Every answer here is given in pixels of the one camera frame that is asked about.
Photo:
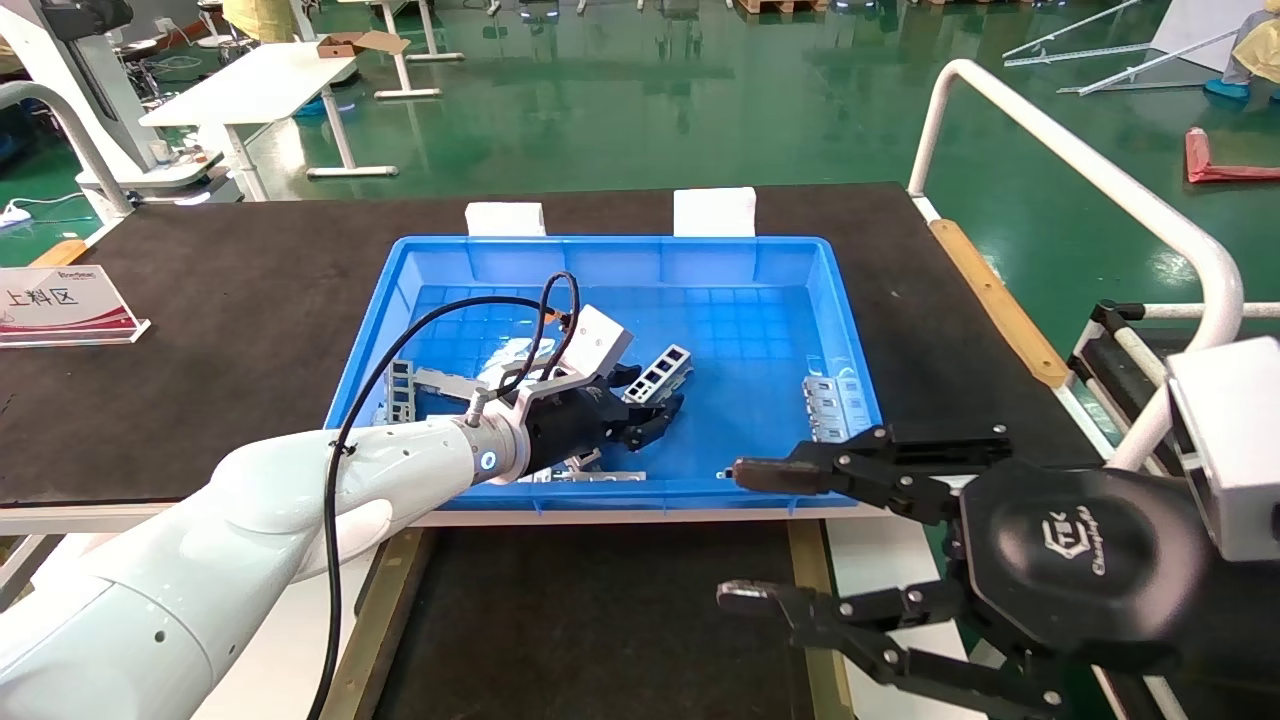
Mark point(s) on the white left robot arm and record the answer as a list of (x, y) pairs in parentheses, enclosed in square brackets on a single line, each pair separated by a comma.
[(200, 560)]

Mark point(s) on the person in yellow coat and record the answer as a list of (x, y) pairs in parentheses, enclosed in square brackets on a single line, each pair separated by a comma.
[(265, 15)]

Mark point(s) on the white panel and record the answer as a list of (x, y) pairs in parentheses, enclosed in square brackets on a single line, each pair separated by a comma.
[(1200, 25)]

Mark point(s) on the aluminium profile bar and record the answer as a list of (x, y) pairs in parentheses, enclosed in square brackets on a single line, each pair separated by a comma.
[(1080, 53), (1150, 64)]

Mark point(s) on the small white foam block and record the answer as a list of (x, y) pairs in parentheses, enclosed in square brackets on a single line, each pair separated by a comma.
[(505, 220)]

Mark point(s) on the long grey metal strip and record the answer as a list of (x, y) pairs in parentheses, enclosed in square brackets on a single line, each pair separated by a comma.
[(610, 476)]

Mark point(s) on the notched grey metal part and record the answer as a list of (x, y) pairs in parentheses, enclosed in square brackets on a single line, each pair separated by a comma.
[(830, 405)]

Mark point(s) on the large blue plastic bin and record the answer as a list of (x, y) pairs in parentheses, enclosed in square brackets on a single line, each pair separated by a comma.
[(720, 300)]

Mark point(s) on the long wooden edge strip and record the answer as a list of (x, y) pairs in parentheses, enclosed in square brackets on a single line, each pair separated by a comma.
[(1000, 305)]

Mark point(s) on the open cardboard box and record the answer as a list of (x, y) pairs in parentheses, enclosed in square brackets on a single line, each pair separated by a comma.
[(345, 45)]

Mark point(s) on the white power strip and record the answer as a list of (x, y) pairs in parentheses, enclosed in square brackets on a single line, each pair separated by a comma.
[(12, 213)]

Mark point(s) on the black cart frame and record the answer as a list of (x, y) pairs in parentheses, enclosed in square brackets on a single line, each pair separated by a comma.
[(1095, 345)]

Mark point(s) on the white table rail tube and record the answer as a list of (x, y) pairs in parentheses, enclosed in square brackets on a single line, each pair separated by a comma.
[(1100, 178)]

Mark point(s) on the acrylic sign stand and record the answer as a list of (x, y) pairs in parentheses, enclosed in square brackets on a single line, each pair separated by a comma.
[(60, 305)]

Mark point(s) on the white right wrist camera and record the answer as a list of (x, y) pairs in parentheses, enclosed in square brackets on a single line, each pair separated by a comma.
[(1230, 450)]

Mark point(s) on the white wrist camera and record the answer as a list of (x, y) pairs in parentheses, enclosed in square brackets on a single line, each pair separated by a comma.
[(598, 340), (1230, 450)]

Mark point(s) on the grey flat metal bar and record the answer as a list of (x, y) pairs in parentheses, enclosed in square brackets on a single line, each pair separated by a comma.
[(450, 382)]

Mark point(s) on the white desk frame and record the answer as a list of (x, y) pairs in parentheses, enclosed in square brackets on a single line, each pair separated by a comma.
[(408, 93)]

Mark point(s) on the wooden pallet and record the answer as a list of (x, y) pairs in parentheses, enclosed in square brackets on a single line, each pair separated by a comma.
[(780, 5)]

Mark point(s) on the person in yellow gown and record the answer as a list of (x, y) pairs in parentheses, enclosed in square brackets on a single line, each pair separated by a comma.
[(1260, 45)]

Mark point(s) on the large white foam block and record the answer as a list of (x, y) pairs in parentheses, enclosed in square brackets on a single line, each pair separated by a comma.
[(715, 212)]

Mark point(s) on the white neighbouring robot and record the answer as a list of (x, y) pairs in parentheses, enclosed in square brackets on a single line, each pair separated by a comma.
[(70, 60)]

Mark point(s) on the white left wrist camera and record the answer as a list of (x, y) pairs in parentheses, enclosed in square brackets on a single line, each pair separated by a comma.
[(598, 340)]

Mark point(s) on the red angled object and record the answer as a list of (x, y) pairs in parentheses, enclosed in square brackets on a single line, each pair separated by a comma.
[(1197, 150)]

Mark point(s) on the grey ladder-shaped metal part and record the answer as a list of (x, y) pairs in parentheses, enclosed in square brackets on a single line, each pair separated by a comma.
[(660, 372), (401, 395)]

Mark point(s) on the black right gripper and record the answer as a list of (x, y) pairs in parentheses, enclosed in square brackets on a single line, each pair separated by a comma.
[(1090, 560)]

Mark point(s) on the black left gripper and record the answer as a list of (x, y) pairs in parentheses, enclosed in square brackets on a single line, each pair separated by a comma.
[(570, 425)]

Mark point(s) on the short wooden edge strip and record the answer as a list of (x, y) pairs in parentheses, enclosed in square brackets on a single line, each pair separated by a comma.
[(60, 252)]

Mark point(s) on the white work desk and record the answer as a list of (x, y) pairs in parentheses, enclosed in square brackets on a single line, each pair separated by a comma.
[(260, 85)]

